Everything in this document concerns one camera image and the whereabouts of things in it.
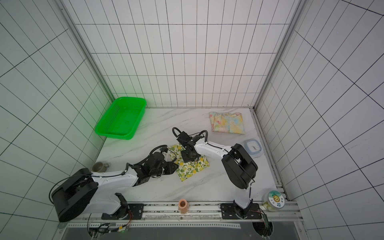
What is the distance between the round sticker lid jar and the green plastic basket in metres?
0.89

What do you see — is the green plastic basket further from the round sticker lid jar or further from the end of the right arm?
the round sticker lid jar

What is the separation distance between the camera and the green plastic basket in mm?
1023

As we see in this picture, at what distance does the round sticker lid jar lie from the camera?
0.70 m
